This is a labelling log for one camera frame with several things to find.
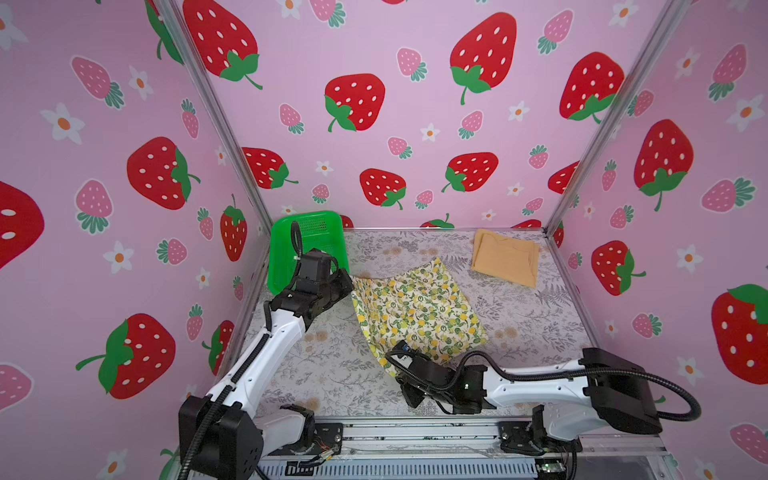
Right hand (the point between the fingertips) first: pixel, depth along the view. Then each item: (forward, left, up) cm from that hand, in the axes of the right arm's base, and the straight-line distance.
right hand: (393, 389), depth 75 cm
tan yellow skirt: (+52, -41, -6) cm, 67 cm away
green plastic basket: (+60, +34, -4) cm, 69 cm away
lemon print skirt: (+29, -7, -6) cm, 30 cm away
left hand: (+24, +13, +14) cm, 31 cm away
